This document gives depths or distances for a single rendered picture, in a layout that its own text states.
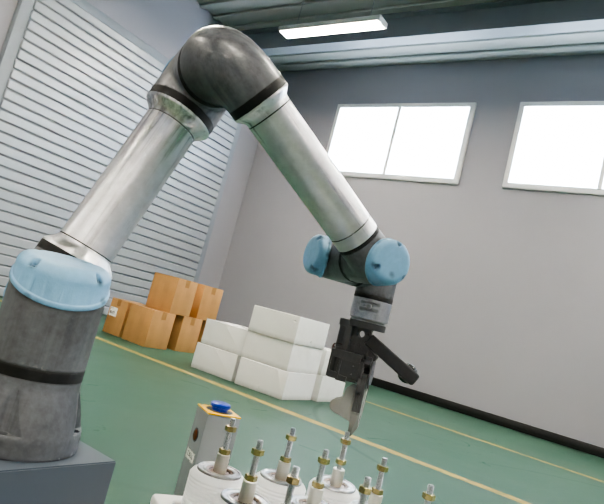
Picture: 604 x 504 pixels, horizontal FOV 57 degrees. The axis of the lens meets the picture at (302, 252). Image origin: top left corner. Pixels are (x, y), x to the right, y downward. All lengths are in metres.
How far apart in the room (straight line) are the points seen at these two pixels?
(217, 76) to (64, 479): 0.55
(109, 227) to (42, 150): 5.32
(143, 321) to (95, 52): 3.09
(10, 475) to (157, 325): 4.03
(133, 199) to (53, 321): 0.25
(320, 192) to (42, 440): 0.49
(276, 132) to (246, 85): 0.08
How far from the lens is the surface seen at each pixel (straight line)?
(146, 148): 0.89
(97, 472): 0.78
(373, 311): 1.05
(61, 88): 6.31
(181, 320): 4.88
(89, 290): 0.72
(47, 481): 0.74
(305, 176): 0.84
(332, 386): 4.17
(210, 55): 0.84
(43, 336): 0.72
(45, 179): 6.20
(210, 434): 1.14
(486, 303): 6.25
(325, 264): 0.99
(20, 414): 0.73
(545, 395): 6.06
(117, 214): 0.87
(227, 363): 3.94
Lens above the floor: 0.53
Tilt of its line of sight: 7 degrees up
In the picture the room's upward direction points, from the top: 15 degrees clockwise
